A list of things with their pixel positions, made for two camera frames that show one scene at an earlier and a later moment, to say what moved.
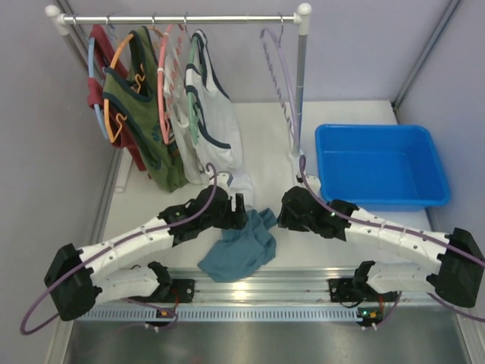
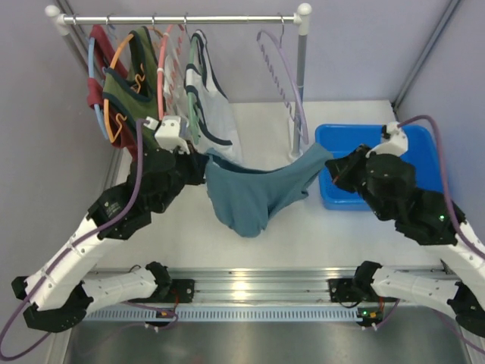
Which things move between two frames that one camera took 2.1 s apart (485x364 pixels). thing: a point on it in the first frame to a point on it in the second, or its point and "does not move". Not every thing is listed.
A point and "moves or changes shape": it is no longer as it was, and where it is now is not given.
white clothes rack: (299, 18) does not move
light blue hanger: (92, 75) does not move
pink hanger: (159, 84) does not move
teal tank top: (242, 249) to (246, 196)
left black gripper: (235, 214) to (195, 167)
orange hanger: (136, 89) does not move
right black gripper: (286, 220) to (339, 168)
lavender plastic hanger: (281, 73) moves or changes shape
